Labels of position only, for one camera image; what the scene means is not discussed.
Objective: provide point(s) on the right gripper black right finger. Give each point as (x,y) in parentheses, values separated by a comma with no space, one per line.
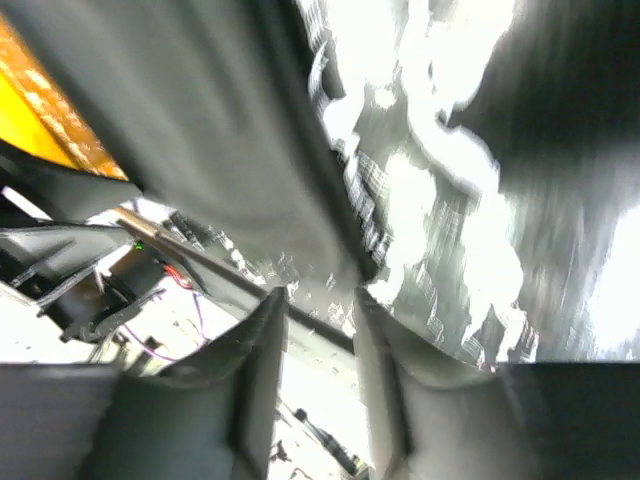
(431,416)

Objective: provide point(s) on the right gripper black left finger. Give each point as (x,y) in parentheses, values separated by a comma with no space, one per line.
(208,416)

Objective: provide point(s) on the black t shirt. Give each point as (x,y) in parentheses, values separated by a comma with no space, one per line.
(204,105)

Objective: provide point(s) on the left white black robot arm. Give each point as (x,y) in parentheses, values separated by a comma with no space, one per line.
(89,279)

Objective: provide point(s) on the yellow plastic bin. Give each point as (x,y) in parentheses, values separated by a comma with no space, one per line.
(38,118)

